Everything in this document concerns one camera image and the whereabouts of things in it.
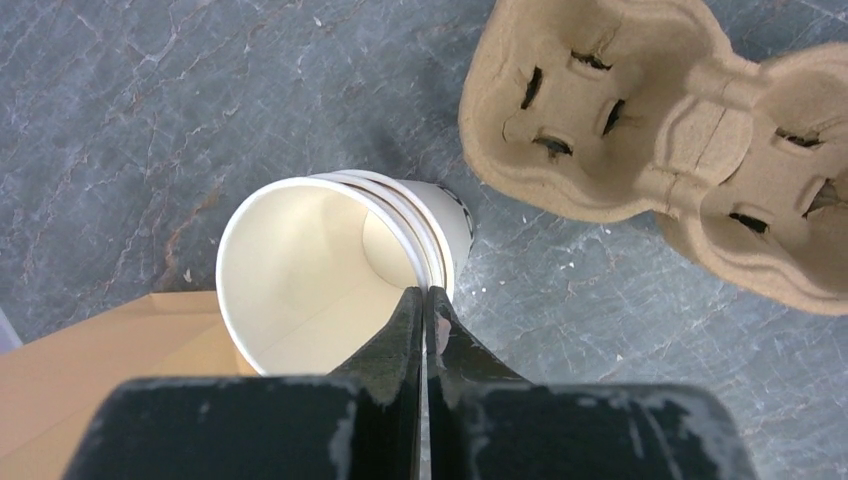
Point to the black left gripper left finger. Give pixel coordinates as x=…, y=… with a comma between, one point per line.
x=386, y=432

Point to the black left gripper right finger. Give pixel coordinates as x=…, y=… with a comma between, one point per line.
x=458, y=367

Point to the white paper cup printed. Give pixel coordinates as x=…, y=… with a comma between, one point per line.
x=439, y=220

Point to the brown pulp cup carrier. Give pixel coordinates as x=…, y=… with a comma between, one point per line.
x=601, y=110

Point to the brown paper bag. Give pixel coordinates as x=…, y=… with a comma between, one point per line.
x=52, y=387

